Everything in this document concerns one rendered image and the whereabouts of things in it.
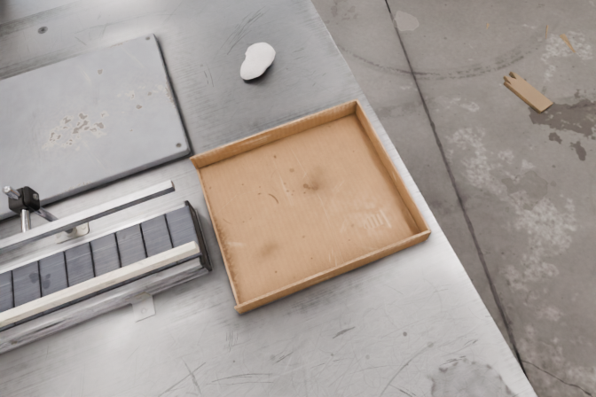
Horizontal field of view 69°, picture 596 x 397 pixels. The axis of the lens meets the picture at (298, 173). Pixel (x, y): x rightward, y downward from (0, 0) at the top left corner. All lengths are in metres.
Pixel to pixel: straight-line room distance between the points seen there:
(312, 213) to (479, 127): 1.25
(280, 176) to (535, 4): 1.85
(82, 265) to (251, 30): 0.54
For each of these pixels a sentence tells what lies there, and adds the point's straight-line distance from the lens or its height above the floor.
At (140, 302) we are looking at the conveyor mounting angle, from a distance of 0.71.
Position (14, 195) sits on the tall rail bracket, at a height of 0.98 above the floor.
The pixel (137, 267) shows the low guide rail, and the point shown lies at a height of 0.92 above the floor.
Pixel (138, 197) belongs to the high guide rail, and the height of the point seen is 0.96.
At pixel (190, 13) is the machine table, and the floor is 0.83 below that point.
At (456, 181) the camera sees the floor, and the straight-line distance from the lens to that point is 1.71.
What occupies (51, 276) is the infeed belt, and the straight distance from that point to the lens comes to 0.73.
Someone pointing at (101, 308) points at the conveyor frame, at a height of 0.85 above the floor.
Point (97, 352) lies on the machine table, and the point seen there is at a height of 0.83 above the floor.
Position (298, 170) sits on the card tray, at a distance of 0.73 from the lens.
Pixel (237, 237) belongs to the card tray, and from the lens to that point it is 0.70.
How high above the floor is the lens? 1.48
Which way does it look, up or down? 62 degrees down
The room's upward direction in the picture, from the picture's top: 8 degrees counter-clockwise
